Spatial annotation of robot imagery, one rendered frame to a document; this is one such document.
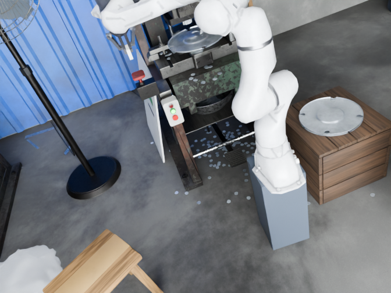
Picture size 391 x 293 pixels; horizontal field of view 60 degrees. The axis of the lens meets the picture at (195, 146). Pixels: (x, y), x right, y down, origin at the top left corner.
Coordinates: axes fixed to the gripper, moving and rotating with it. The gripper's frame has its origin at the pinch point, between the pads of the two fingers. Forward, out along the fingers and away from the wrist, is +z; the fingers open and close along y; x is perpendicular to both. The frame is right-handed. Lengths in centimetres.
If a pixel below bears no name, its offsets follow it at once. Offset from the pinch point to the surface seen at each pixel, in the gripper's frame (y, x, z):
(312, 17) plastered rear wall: 171, 91, 134
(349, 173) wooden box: 78, -77, 42
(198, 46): 31.2, -3.1, 7.8
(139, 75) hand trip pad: 0.6, -7.3, 8.7
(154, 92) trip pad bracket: 4.5, -12.1, 17.8
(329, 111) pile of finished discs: 81, -48, 32
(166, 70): 13.8, -0.7, 19.9
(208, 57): 35.6, -2.9, 18.2
